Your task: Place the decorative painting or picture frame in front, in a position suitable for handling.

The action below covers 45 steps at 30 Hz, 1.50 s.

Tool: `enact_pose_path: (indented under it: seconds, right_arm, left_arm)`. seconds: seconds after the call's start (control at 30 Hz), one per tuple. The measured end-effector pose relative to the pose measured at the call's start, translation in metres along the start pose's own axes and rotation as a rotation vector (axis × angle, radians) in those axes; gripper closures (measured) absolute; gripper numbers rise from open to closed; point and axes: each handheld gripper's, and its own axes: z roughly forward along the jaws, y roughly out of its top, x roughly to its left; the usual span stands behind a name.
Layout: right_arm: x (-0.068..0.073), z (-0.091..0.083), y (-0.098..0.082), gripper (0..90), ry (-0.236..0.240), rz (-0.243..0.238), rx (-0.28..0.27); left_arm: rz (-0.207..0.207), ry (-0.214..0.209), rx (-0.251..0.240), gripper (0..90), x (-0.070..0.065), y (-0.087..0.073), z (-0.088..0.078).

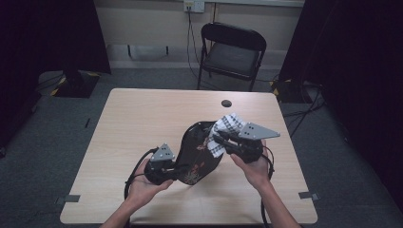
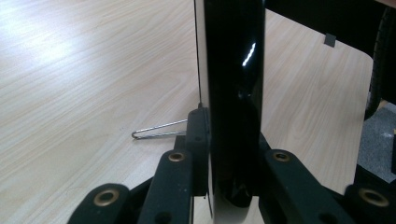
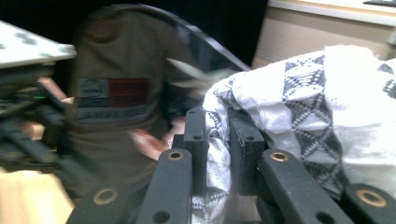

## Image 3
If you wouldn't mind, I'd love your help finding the white patterned cloth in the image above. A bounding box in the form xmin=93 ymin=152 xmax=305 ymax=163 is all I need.
xmin=191 ymin=45 xmax=396 ymax=224

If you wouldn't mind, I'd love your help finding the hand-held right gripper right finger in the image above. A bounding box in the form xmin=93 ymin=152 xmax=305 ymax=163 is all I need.
xmin=228 ymin=108 xmax=266 ymax=197

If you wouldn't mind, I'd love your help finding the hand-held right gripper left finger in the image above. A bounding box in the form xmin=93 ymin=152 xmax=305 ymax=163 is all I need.
xmin=172 ymin=106 xmax=208 ymax=196

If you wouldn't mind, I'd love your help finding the white wall ledge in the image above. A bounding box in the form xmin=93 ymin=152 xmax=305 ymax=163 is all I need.
xmin=267 ymin=0 xmax=396 ymax=27

